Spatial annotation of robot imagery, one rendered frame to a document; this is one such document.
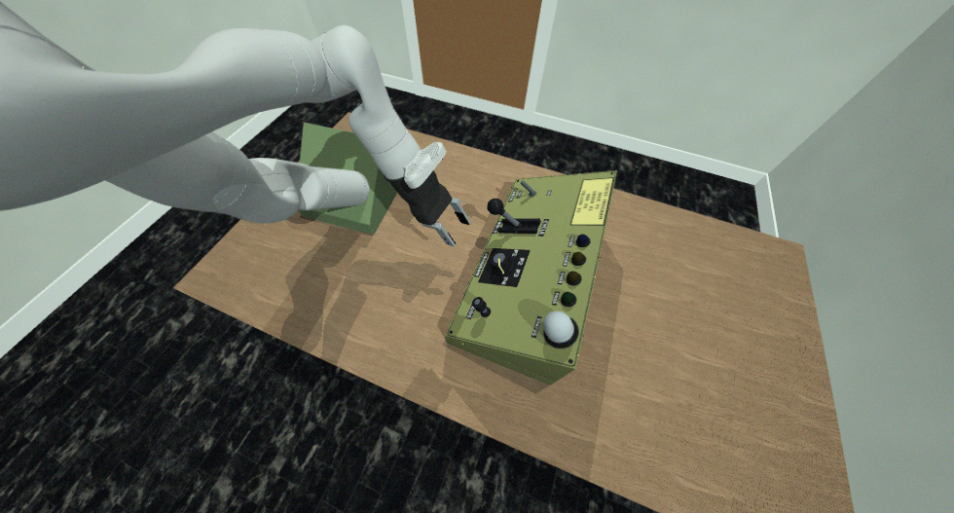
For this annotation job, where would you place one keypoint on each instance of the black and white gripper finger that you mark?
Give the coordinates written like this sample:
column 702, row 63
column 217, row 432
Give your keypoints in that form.
column 455, row 203
column 442, row 233

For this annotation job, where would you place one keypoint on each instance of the olive green console housing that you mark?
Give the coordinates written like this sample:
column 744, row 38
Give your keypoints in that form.
column 532, row 286

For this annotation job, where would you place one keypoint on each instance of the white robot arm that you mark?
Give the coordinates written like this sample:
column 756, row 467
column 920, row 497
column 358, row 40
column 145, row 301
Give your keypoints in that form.
column 64, row 128

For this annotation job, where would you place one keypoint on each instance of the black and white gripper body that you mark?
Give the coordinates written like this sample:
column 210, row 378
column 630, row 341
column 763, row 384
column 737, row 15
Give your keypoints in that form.
column 419, row 187

